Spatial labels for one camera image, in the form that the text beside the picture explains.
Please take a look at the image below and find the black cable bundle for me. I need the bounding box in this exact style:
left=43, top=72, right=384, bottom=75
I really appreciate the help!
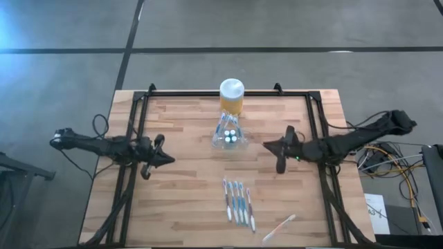
left=327, top=110, right=437, bottom=236

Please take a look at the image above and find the black aluminium table frame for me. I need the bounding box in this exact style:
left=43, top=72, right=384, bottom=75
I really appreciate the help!
left=78, top=82, right=377, bottom=248

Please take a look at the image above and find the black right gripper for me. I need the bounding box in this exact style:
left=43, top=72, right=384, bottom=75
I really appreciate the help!
left=262, top=126, right=305, bottom=175

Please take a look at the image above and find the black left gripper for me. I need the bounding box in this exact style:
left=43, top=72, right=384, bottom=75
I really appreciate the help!
left=140, top=134, right=176, bottom=180

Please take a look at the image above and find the yellow wipes canister white lid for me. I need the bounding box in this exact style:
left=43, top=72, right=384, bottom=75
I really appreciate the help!
left=219, top=77, right=246, bottom=117

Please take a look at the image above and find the purple white toothbrush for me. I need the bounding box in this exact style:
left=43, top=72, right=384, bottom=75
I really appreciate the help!
left=245, top=187, right=257, bottom=233
left=222, top=178, right=232, bottom=223

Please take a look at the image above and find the yellow cable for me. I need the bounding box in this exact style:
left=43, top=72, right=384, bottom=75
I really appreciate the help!
left=363, top=145, right=430, bottom=225

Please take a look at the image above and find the dark grey floor mat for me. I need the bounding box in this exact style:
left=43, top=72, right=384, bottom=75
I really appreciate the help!
left=375, top=203, right=443, bottom=249

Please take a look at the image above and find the black floor stand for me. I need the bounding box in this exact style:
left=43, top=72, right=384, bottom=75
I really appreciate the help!
left=0, top=151, right=56, bottom=249

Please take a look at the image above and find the black case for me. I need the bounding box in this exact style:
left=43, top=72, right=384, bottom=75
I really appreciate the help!
left=420, top=143, right=443, bottom=236

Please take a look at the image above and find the white paper sheet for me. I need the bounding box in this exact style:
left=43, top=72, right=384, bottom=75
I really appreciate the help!
left=364, top=193, right=391, bottom=235

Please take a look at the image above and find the orange white toothbrush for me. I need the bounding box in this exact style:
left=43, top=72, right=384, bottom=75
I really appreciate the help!
left=262, top=213, right=298, bottom=245

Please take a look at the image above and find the clear acrylic organizer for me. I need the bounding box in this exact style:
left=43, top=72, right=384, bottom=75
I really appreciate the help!
left=210, top=119, right=251, bottom=151

